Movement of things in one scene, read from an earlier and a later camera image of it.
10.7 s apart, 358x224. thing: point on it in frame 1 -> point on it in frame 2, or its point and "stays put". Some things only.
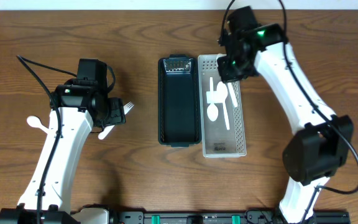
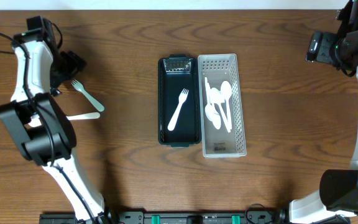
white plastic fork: [127, 107] -> [182, 98]
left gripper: [117, 112] -> [72, 63]
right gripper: [229, 69] -> [323, 48]
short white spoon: [34, 121] stays put
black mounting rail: [107, 216] stays put
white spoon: [232, 94] -> [216, 118]
